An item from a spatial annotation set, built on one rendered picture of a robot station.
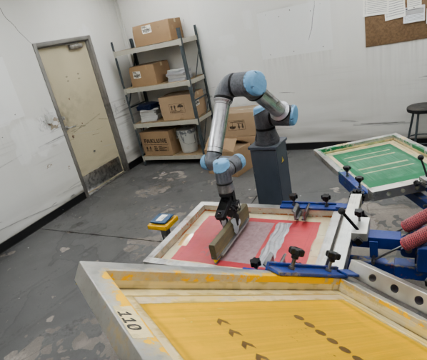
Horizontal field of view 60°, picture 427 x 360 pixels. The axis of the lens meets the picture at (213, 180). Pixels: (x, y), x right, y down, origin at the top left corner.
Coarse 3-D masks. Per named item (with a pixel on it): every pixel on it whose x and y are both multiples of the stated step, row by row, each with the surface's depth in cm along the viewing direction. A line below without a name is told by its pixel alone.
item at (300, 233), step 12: (204, 228) 193; (216, 228) 191; (252, 228) 184; (264, 228) 182; (300, 228) 176; (312, 228) 174; (252, 240) 174; (264, 240) 172; (288, 240) 168; (300, 240) 166; (312, 240) 165
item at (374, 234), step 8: (376, 232) 146; (384, 232) 145; (392, 232) 144; (400, 232) 143; (352, 240) 148; (368, 240) 144; (376, 240) 143; (384, 240) 142; (392, 240) 140; (400, 240) 139; (384, 248) 143; (392, 248) 142; (400, 248) 140
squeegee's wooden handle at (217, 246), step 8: (240, 216) 180; (248, 216) 189; (232, 224) 173; (240, 224) 180; (224, 232) 166; (232, 232) 173; (216, 240) 161; (224, 240) 166; (216, 248) 159; (224, 248) 166; (216, 256) 160
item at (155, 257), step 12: (204, 204) 211; (216, 204) 208; (240, 204) 202; (252, 204) 199; (264, 204) 197; (192, 216) 200; (324, 216) 180; (336, 216) 172; (180, 228) 191; (336, 228) 163; (168, 240) 182; (324, 240) 156; (156, 252) 173; (324, 252) 149; (156, 264) 165; (168, 264) 162; (180, 264) 160; (192, 264) 159; (204, 264) 157; (324, 264) 142
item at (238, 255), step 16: (192, 240) 184; (208, 240) 182; (240, 240) 176; (176, 256) 174; (192, 256) 171; (208, 256) 169; (224, 256) 166; (240, 256) 164; (256, 256) 161; (288, 256) 157; (304, 256) 155
